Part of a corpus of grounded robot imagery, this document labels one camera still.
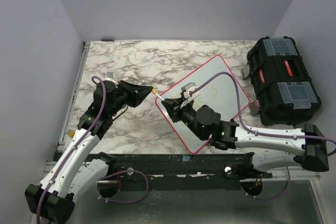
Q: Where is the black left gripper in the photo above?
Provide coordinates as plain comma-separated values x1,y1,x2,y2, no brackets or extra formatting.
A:
109,80,153,116

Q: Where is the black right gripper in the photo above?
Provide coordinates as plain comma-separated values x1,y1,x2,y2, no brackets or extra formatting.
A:
162,97,205,141

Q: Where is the white marker pen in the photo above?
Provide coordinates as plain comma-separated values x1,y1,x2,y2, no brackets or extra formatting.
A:
155,93,165,101

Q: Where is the pink framed whiteboard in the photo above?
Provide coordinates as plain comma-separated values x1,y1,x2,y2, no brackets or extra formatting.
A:
155,55,238,154

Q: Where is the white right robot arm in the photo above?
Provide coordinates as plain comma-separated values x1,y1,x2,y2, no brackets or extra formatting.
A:
161,98,329,178

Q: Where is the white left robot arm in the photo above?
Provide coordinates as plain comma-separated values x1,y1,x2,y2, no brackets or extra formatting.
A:
25,76,152,223

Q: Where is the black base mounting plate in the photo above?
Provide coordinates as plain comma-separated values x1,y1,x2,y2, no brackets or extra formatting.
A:
85,152,272,192

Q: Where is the small yellow connector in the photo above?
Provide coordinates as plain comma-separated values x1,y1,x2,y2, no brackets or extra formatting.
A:
66,130,75,137

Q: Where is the black toolbox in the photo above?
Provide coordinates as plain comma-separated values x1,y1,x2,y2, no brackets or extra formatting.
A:
241,36,321,126

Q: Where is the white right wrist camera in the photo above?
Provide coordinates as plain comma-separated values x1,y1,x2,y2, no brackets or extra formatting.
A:
180,82,200,108

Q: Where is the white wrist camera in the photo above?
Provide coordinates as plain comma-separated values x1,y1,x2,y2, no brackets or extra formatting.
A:
180,82,200,108
105,72,114,81

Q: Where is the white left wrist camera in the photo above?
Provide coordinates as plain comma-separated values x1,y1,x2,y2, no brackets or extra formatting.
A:
105,72,114,81

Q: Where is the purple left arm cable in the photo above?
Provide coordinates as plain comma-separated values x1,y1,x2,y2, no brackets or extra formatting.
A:
36,76,149,223

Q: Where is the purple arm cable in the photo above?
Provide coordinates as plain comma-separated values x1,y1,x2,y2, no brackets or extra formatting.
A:
36,76,149,223
189,71,336,200

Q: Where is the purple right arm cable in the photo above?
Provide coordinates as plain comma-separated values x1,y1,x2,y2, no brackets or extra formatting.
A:
189,71,336,200

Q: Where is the aluminium frame rail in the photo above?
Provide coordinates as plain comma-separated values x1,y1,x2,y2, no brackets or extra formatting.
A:
43,41,92,177

